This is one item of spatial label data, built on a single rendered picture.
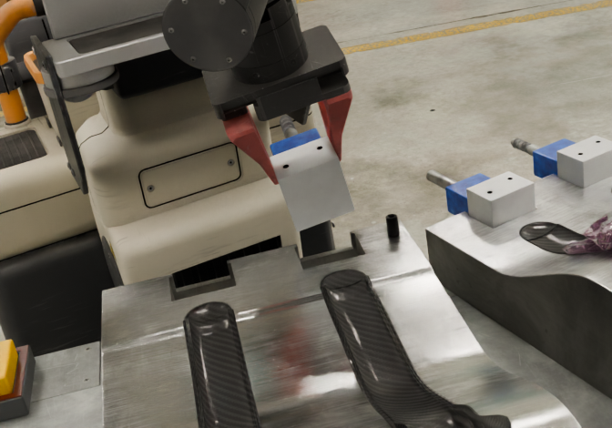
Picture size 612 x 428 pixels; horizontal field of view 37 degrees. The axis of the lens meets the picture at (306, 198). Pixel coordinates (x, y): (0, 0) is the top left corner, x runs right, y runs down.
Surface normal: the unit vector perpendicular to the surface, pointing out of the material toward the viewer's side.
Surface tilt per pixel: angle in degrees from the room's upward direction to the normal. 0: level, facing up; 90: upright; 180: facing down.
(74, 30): 90
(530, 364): 0
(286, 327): 3
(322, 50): 12
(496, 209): 90
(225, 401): 3
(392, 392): 16
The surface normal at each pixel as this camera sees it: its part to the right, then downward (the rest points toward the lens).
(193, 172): 0.42, 0.47
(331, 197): 0.22, 0.54
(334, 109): 0.30, 0.78
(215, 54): -0.13, 0.62
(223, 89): -0.26, -0.77
